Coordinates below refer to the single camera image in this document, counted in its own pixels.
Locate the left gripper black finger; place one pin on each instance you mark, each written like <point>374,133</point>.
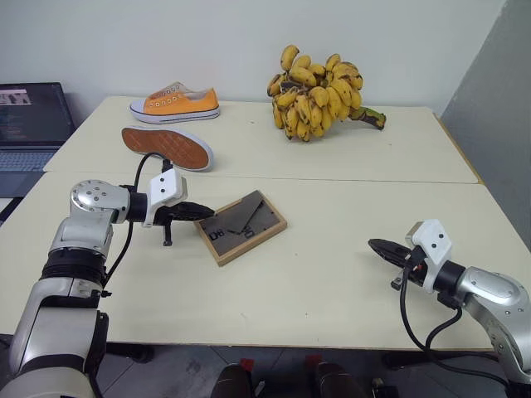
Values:
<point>195,216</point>
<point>197,208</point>

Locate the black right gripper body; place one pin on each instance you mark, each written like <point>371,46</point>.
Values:
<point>415,269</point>

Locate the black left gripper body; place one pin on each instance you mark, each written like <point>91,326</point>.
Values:
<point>168,215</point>

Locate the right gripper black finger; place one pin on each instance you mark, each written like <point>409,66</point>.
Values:
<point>386,244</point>
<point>392,256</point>

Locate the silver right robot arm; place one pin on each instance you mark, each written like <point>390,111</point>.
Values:
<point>493,298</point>

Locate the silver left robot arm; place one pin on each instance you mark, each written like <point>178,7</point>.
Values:
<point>62,248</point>

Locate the black laptop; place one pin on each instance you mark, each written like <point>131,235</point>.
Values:
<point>29,120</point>

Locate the wooden framed slate board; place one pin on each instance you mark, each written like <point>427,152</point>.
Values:
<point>242,228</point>

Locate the orange canvas sneaker with eyelets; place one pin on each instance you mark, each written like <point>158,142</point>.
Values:
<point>182,105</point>

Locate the dark rounded shape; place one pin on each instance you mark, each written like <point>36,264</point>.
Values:
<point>338,383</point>
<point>234,383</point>

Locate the small red block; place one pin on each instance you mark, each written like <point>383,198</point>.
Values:
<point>247,365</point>

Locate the yellow banana bunch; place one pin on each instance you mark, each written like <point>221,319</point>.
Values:
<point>315,99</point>

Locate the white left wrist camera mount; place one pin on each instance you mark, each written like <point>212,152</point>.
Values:
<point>166,186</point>

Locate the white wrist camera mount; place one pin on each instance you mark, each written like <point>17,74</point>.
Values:
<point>166,186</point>
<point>435,244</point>

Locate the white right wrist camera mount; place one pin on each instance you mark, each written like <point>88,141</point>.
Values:
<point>435,244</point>

